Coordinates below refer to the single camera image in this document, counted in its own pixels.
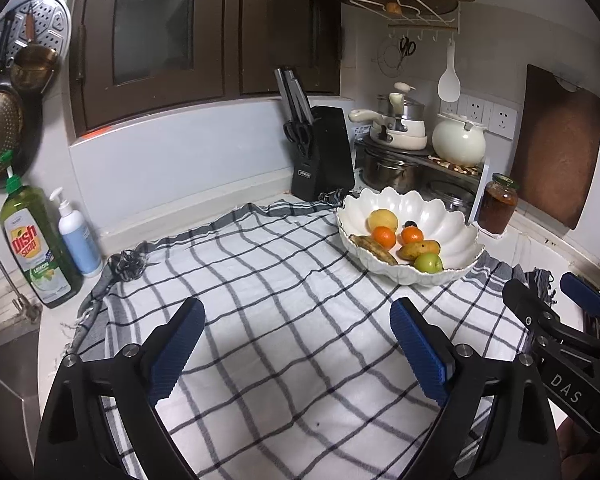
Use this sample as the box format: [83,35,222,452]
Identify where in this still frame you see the white rice spoon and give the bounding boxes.
[438,38,462,103]

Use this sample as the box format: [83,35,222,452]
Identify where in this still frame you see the black knife block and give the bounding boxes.
[291,105,354,202]

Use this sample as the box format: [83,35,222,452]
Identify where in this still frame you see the brown window frame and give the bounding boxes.
[70,0,341,136]

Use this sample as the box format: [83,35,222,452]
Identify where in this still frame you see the black kitchen scissors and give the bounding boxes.
[284,120,313,159]

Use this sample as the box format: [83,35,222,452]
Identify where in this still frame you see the checkered white kitchen cloth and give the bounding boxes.
[72,202,529,479]

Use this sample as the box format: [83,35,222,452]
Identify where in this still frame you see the blue pump soap bottle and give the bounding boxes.
[50,188,104,278]

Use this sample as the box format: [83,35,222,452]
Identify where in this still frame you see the white wire hook rack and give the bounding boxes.
[348,0,462,41]

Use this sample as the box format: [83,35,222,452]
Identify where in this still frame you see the steel sink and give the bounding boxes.
[0,209,44,480]

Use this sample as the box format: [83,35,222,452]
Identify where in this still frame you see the brass small saucepan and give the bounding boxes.
[10,8,58,93]

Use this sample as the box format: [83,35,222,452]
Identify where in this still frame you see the small orange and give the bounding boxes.
[401,226,425,245]

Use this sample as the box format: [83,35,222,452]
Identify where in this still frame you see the dark shelf rack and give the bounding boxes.
[354,133,486,223]

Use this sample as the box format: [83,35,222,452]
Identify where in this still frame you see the wooden trivet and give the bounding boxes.
[428,155,481,177]

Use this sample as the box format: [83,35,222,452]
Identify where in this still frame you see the green dish soap bottle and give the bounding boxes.
[0,150,83,309]

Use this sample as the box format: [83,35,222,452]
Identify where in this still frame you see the white wall socket strip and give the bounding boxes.
[439,93,518,140]

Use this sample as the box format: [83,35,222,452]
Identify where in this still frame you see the green apple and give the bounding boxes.
[413,252,444,274]

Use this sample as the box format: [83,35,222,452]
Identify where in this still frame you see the hanging black scissors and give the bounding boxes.
[398,36,417,68]

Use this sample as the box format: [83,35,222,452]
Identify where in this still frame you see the brown wooden cutting board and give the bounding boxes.
[510,64,600,230]

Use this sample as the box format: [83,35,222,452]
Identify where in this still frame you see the large orange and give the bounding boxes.
[372,226,396,250]

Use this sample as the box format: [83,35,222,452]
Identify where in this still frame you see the cream ceramic pot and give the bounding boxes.
[431,113,486,167]

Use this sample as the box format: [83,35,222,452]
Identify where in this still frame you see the cream saucepan with handle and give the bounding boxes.
[349,110,427,151]

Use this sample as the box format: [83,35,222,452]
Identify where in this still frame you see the yellow lemon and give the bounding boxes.
[366,208,399,233]

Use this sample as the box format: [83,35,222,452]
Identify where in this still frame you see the steel pot under rack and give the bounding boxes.
[362,152,422,194]

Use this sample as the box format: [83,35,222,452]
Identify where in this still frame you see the steel lidded milk pot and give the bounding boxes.
[382,82,426,136]

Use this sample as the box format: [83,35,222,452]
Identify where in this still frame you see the glass jar of preserves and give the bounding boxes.
[478,172,518,235]

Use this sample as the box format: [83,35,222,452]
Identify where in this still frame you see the brown spotted banana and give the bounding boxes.
[349,235,398,266]

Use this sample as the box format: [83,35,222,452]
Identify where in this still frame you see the white scalloped fruit bowl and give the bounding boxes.
[337,188,484,287]

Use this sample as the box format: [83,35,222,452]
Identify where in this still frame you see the right hand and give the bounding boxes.
[556,417,600,480]

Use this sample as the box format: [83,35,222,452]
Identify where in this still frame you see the perforated steel tray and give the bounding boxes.
[0,0,69,191]

